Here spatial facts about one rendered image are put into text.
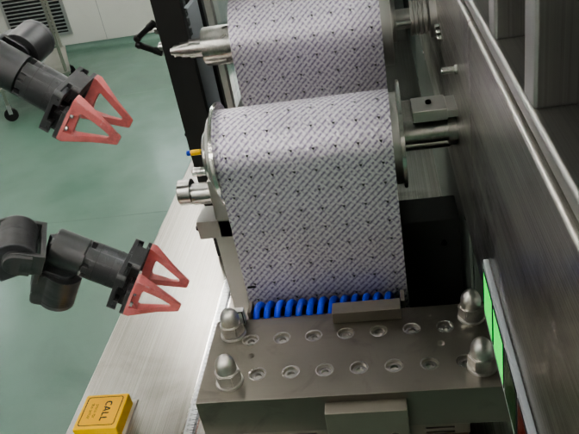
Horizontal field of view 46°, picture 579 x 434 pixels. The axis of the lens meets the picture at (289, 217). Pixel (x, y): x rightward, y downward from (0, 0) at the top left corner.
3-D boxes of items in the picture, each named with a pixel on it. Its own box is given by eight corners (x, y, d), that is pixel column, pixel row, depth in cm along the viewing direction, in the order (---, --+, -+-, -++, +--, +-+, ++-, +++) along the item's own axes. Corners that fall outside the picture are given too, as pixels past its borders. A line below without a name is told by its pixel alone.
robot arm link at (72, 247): (43, 239, 97) (59, 218, 102) (34, 275, 101) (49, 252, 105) (90, 257, 98) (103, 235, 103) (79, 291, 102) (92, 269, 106)
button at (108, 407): (91, 406, 109) (87, 394, 108) (133, 403, 108) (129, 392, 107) (76, 441, 103) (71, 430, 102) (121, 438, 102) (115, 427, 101)
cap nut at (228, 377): (218, 372, 91) (211, 347, 89) (245, 370, 91) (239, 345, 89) (214, 393, 88) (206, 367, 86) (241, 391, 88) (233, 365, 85)
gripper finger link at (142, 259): (174, 319, 104) (115, 297, 102) (184, 291, 110) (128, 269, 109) (188, 287, 100) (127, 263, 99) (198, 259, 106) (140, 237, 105)
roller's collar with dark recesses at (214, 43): (213, 58, 120) (204, 22, 117) (245, 54, 119) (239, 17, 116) (205, 71, 114) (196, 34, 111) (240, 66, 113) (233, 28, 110)
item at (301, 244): (250, 303, 104) (224, 198, 95) (407, 291, 100) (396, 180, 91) (250, 305, 103) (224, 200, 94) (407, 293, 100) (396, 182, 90)
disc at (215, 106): (240, 182, 107) (221, 89, 101) (243, 182, 107) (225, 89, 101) (222, 224, 94) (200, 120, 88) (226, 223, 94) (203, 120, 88)
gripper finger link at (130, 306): (169, 333, 101) (108, 310, 100) (180, 303, 107) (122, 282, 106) (183, 300, 98) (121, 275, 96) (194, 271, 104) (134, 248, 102)
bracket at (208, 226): (230, 321, 122) (189, 168, 106) (265, 319, 121) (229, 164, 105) (225, 340, 117) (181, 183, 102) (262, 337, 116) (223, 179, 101)
